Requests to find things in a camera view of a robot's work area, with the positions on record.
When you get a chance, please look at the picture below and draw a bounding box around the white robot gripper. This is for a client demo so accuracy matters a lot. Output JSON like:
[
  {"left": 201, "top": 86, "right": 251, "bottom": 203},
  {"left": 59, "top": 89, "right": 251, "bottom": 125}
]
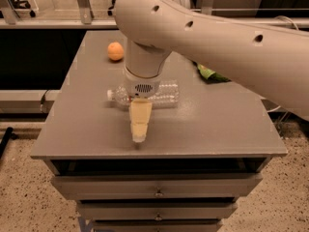
[{"left": 124, "top": 40, "right": 171, "bottom": 143}]

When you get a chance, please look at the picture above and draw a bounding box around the clear plastic water bottle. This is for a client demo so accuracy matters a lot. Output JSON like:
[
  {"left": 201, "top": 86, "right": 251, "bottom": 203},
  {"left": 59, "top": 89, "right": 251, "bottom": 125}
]
[{"left": 107, "top": 80, "right": 180, "bottom": 109}]

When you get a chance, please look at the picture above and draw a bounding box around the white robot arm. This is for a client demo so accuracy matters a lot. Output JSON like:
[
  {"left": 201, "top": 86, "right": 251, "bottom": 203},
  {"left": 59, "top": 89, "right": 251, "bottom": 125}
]
[{"left": 114, "top": 0, "right": 309, "bottom": 121}]

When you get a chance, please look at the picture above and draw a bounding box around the orange fruit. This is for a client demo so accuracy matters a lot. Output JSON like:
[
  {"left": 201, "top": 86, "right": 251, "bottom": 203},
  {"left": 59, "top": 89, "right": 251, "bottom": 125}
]
[{"left": 107, "top": 42, "right": 124, "bottom": 61}]

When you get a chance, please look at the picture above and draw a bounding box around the green snack bag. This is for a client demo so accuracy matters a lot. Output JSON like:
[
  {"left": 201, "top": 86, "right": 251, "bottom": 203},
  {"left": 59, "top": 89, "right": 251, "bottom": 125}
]
[{"left": 194, "top": 63, "right": 230, "bottom": 82}]

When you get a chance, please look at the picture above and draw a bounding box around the grey drawer cabinet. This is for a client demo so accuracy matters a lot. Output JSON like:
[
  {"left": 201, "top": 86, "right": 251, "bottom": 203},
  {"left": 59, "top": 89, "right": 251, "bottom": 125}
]
[{"left": 30, "top": 28, "right": 289, "bottom": 232}]

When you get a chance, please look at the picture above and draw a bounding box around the metal railing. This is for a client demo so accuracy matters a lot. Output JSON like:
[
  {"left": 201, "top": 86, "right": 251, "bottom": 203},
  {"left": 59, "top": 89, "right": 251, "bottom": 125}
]
[{"left": 0, "top": 0, "right": 309, "bottom": 26}]

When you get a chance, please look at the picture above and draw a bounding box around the top grey drawer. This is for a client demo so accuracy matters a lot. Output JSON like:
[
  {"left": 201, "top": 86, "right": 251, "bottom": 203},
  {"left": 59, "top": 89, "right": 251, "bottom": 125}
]
[{"left": 51, "top": 173, "right": 263, "bottom": 200}]

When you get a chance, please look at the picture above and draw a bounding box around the grey drawer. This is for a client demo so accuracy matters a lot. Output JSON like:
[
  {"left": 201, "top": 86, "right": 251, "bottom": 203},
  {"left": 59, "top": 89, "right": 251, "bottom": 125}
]
[
  {"left": 77, "top": 200, "right": 238, "bottom": 221},
  {"left": 93, "top": 220, "right": 222, "bottom": 232},
  {"left": 51, "top": 173, "right": 263, "bottom": 200}
]

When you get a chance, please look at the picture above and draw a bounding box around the middle grey drawer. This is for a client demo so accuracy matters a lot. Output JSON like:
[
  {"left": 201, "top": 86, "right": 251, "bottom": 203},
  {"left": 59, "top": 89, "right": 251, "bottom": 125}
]
[{"left": 77, "top": 200, "right": 238, "bottom": 221}]

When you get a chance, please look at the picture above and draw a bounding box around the bottom grey drawer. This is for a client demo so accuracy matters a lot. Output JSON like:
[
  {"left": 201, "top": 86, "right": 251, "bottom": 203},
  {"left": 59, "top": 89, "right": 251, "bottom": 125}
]
[{"left": 93, "top": 220, "right": 222, "bottom": 232}]

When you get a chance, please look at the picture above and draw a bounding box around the black pole on floor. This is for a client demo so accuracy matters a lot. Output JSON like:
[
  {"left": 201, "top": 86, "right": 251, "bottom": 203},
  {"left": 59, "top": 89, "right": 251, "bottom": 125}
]
[{"left": 0, "top": 127, "right": 14, "bottom": 159}]

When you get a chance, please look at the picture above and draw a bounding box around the black office chair left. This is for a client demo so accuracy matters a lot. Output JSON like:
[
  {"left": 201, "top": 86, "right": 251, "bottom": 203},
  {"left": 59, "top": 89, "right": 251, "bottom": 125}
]
[{"left": 10, "top": 0, "right": 36, "bottom": 17}]

